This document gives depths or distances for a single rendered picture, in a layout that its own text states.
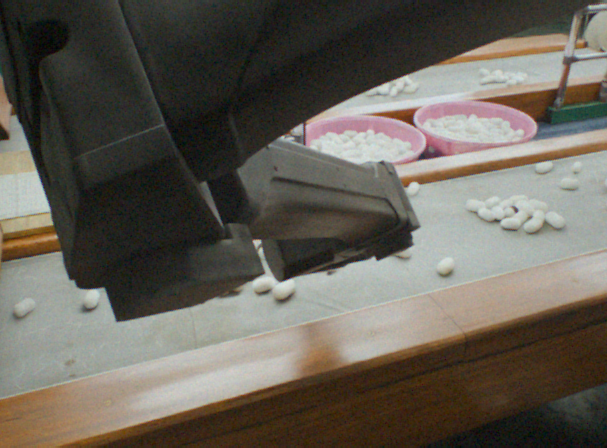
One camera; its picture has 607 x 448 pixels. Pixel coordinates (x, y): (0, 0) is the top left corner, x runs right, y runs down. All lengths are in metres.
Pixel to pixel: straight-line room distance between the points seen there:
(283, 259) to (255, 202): 0.33
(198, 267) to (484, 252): 0.81
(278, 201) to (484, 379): 0.61
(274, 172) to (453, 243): 0.73
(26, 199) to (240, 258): 0.89
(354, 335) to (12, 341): 0.43
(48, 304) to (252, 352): 0.32
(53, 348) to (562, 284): 0.68
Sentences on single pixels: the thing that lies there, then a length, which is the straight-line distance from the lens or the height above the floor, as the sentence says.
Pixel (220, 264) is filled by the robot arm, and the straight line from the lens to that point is 0.23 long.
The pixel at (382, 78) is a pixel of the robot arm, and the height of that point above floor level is 1.20.
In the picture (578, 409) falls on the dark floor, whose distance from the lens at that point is 1.87.
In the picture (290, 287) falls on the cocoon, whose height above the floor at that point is 0.76.
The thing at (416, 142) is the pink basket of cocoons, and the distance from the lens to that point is 1.34.
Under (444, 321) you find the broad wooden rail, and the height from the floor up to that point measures 0.76.
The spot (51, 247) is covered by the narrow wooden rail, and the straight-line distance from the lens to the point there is 1.02.
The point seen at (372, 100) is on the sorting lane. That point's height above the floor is 0.74.
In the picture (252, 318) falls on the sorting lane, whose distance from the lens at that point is 0.83.
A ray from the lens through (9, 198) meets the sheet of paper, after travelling 1.14.
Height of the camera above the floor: 1.26
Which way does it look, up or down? 30 degrees down
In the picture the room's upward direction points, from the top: straight up
